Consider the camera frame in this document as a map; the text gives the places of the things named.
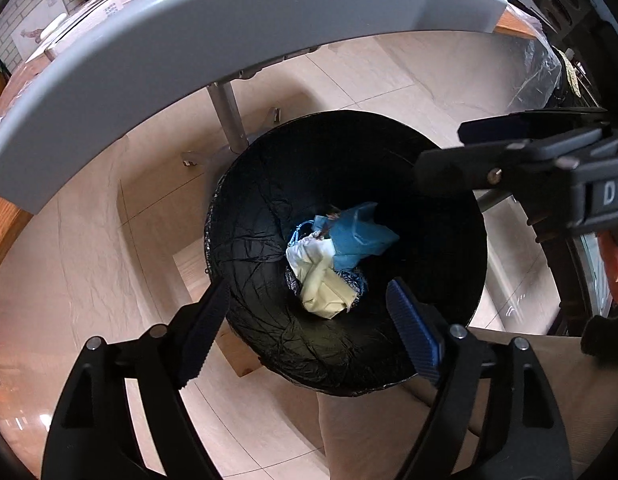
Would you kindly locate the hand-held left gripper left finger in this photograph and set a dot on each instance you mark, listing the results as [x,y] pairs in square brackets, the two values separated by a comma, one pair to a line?
[204,332]

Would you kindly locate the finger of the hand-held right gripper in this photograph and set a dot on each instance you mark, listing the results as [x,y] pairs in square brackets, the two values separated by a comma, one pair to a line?
[464,167]
[514,127]

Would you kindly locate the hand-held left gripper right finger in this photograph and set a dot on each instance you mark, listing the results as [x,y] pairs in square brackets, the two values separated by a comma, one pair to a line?
[414,330]

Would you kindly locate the black lined trash bin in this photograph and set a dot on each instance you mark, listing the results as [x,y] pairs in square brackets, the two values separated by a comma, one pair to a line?
[269,210]

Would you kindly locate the person's right hand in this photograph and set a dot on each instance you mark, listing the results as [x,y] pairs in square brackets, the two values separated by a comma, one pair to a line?
[616,270]

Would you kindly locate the clear plastic table cover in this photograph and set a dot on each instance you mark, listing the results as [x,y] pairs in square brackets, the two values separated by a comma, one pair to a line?
[534,75]

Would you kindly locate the cream crumpled wrapper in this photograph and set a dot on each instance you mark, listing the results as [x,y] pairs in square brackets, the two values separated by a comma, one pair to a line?
[324,295]

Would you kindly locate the blue crumpled cloth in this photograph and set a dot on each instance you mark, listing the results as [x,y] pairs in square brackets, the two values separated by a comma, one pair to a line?
[359,240]

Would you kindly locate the round wooden table grey rim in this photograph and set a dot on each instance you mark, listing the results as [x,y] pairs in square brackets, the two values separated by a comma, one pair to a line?
[139,60]

